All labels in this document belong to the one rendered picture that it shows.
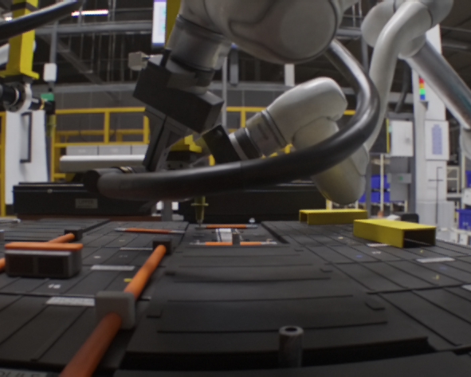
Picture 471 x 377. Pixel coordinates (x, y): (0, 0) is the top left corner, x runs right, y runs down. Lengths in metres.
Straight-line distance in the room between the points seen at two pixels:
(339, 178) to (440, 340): 0.63
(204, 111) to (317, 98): 0.30
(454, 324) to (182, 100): 0.46
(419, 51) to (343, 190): 0.61
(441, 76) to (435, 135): 3.29
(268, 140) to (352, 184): 0.21
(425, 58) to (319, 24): 0.98
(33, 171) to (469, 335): 3.38
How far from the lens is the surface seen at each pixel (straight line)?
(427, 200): 4.59
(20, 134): 3.53
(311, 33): 0.40
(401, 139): 3.49
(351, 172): 0.88
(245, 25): 0.41
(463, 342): 0.29
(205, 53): 0.57
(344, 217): 1.02
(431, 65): 1.37
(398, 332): 0.27
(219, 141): 0.86
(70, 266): 0.45
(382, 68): 1.01
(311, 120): 0.82
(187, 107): 0.60
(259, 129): 0.83
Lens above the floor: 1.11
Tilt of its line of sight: 1 degrees down
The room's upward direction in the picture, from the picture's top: straight up
